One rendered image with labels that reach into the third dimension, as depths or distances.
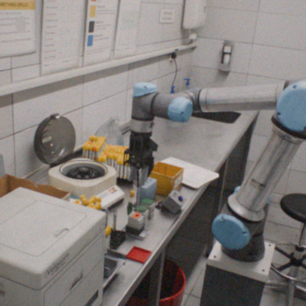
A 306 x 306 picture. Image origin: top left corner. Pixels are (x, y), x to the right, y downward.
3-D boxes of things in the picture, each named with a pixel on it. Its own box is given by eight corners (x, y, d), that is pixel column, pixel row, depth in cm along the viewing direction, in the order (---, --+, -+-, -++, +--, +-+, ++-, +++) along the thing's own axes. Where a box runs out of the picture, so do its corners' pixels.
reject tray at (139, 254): (144, 263, 132) (144, 262, 132) (125, 257, 134) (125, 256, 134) (152, 253, 138) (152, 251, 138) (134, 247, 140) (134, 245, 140)
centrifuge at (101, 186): (95, 219, 155) (97, 190, 151) (40, 195, 169) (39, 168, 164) (130, 196, 175) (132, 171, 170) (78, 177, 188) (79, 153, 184)
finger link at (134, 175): (124, 190, 137) (125, 165, 134) (131, 183, 143) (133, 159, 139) (132, 192, 136) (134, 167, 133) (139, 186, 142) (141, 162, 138)
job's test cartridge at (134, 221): (138, 234, 145) (139, 219, 143) (126, 230, 147) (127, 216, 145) (143, 229, 149) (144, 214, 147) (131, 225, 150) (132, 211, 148)
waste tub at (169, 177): (170, 198, 177) (173, 177, 173) (143, 190, 182) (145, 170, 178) (182, 187, 188) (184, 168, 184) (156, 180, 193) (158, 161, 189)
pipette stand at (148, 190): (147, 211, 164) (149, 189, 161) (132, 206, 167) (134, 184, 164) (158, 201, 173) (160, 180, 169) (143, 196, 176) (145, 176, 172)
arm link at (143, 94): (151, 88, 121) (128, 83, 124) (148, 123, 125) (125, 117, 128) (164, 85, 127) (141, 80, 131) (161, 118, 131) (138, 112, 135)
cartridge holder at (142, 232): (143, 240, 145) (143, 231, 143) (120, 233, 148) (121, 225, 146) (148, 233, 149) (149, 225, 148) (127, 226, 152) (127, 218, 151)
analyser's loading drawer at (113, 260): (92, 305, 110) (93, 290, 108) (72, 297, 112) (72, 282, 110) (125, 264, 128) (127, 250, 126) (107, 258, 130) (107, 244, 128)
